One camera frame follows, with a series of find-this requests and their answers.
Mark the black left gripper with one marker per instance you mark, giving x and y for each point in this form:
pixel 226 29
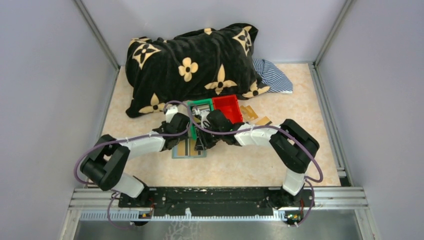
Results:
pixel 184 136

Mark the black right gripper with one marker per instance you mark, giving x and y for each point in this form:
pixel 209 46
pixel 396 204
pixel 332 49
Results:
pixel 202 143

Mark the mint green card holder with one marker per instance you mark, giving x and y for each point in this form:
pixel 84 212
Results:
pixel 202 153

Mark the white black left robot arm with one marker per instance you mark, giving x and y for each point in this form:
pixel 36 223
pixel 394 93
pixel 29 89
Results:
pixel 104 165

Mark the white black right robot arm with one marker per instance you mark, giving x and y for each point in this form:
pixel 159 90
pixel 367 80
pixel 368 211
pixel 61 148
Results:
pixel 295 147

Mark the stack of cards in bin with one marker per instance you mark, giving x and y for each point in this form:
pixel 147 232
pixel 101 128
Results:
pixel 203 108

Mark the gold card in holder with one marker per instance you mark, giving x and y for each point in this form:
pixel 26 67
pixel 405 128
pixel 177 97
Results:
pixel 186 148

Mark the gold patterned card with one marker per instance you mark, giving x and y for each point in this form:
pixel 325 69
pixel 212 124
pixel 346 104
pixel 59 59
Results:
pixel 248 113

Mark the gold card with stripe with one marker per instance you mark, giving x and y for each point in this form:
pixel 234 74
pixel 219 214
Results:
pixel 264 121

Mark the red plastic bin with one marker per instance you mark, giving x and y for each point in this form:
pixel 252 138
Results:
pixel 229 106

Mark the green plastic bin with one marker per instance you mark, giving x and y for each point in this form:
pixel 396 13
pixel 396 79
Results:
pixel 208 101

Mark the black floral blanket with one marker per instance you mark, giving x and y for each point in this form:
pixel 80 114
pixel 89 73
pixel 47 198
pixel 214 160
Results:
pixel 196 65

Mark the blue white striped cloth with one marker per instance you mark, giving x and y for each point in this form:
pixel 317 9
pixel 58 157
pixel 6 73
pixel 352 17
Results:
pixel 273 77

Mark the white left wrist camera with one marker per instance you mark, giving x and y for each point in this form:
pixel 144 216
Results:
pixel 170 112

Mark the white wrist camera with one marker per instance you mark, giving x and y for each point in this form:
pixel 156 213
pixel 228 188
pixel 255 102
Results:
pixel 170 112
pixel 200 116

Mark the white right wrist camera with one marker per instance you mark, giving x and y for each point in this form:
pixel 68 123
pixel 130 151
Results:
pixel 200 116

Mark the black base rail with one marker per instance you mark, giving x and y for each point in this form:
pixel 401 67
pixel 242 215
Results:
pixel 217 201

